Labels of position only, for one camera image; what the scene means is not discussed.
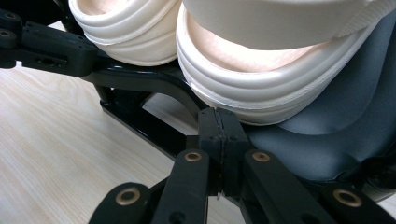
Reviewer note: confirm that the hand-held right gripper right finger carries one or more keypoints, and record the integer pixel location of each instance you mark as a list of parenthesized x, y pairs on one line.
[(233, 146)]

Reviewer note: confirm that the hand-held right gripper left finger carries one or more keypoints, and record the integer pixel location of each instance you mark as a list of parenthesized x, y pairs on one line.
[(213, 137)]

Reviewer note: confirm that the black metal rack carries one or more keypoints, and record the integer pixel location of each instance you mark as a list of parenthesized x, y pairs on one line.
[(149, 81)]

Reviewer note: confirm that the grey cloth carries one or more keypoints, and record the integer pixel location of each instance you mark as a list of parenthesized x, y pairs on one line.
[(336, 124)]

